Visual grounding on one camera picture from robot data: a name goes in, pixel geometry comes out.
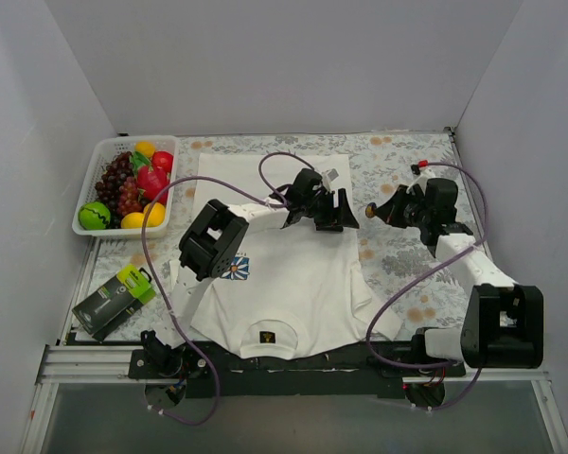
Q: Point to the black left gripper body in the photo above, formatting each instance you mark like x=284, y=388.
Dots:
x=329, y=214

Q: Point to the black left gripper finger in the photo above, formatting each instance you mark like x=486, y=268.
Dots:
x=329, y=224
x=343, y=214

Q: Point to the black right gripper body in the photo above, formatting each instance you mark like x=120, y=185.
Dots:
x=397, y=211

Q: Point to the white t-shirt with flower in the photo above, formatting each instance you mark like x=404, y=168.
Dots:
x=289, y=293

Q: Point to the round shiny brooch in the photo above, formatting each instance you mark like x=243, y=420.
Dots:
x=371, y=210

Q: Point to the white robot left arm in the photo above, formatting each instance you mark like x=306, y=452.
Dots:
x=210, y=244

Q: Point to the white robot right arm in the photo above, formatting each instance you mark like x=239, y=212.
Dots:
x=503, y=325

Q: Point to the floral tablecloth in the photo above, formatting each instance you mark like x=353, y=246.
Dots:
x=390, y=258

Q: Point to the white plastic basket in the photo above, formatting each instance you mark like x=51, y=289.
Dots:
x=104, y=152

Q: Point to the red apple toy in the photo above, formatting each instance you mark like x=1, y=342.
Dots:
x=162, y=159

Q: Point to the orange fruit toy bottom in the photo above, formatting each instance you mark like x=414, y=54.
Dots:
x=155, y=214

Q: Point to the orange fruit toy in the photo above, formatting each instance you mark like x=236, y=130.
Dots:
x=145, y=148
x=155, y=214

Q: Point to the red dragon fruit toy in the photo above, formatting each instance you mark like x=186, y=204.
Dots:
x=151, y=180

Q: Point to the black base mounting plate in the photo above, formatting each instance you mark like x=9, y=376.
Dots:
x=348, y=370

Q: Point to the orange fruit toy top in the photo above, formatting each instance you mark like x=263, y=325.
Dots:
x=145, y=148

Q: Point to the yellow lemon toy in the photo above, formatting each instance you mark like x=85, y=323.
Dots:
x=133, y=220

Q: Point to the purple grape bunch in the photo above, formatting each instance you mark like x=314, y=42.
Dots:
x=117, y=188

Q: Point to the green watermelon toy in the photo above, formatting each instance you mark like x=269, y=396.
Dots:
x=94, y=216

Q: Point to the black green package box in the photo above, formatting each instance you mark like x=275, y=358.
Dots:
x=114, y=302

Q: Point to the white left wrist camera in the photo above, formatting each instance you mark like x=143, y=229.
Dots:
x=329, y=177

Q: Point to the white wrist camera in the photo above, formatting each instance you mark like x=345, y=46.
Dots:
x=422, y=174
x=329, y=177

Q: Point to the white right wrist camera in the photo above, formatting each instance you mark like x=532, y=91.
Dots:
x=422, y=174

